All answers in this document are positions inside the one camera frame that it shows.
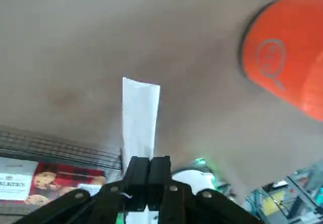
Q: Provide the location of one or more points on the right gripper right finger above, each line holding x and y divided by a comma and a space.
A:
161, 183

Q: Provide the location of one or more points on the orange round bin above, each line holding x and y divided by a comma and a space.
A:
290, 45

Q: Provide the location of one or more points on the red tartan shortbread box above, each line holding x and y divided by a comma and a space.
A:
55, 178

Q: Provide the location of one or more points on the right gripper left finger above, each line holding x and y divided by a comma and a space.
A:
136, 183

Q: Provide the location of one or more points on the white tissue sheet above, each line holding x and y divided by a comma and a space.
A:
140, 113

